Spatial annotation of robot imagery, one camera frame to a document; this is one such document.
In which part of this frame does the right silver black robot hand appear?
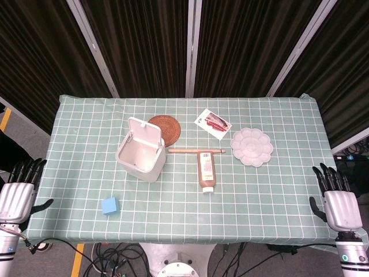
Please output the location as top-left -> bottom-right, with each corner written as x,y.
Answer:
308,163 -> 363,231

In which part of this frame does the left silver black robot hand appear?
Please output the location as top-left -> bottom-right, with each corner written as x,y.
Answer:
0,158 -> 54,229

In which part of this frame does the blue foam cube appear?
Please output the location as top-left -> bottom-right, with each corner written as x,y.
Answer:
101,197 -> 120,216

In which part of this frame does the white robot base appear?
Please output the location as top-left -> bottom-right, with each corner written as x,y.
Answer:
139,242 -> 220,277

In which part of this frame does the white small trash bin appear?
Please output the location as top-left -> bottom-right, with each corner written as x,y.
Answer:
115,117 -> 167,182

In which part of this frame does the green checkered tablecloth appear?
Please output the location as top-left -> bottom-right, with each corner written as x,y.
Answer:
21,93 -> 347,246

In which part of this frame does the white flower-shaped palette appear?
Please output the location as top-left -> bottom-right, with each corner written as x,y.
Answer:
230,126 -> 274,167

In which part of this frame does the dark brown curtain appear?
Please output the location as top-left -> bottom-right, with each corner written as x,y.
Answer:
0,0 -> 112,134
194,0 -> 323,98
274,0 -> 369,148
80,0 -> 190,99

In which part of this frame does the brown bottle with white cap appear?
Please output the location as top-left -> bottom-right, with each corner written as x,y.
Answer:
197,152 -> 216,194

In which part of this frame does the printed snack packet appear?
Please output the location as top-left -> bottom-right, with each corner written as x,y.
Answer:
194,108 -> 233,141

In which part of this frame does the wooden stick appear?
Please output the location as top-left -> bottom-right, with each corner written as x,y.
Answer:
168,148 -> 225,154

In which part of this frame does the brown woven round coaster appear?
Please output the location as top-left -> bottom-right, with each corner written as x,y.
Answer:
148,115 -> 182,146

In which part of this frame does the silver partition post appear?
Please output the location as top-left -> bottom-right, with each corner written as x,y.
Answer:
65,0 -> 120,99
184,0 -> 203,98
330,134 -> 369,154
266,0 -> 338,98

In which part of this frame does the tangled black cable bundle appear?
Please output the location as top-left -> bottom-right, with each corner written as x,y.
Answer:
83,244 -> 152,277

